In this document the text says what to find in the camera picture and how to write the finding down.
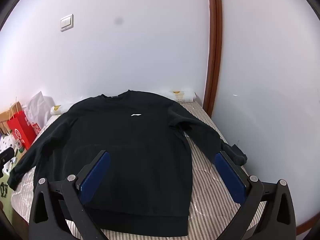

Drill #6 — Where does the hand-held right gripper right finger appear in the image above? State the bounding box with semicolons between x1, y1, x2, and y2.
214;151;297;240

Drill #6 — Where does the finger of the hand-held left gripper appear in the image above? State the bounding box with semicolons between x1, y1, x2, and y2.
0;147;15;178

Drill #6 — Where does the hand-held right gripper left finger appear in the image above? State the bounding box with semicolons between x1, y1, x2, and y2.
29;150;111;240

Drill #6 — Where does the black sweatshirt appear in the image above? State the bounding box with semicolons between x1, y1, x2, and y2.
7;89;248;237

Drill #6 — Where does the green-label bottle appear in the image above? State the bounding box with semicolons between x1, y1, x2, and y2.
15;140;27;153

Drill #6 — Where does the red paper bag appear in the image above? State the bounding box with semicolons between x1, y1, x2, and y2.
7;96;42;150

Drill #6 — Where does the brown paper bag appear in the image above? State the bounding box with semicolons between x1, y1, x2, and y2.
0;110;12;133

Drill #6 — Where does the white plastic bag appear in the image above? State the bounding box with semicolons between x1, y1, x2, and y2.
22;91;56;128

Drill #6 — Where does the white fruit-print roll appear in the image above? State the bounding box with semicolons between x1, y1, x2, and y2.
50;89;197;115

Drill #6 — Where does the wooden door frame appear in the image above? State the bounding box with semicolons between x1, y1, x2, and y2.
201;0;223;117

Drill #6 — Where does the white wall switch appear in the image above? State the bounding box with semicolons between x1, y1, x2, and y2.
60;14;74;32

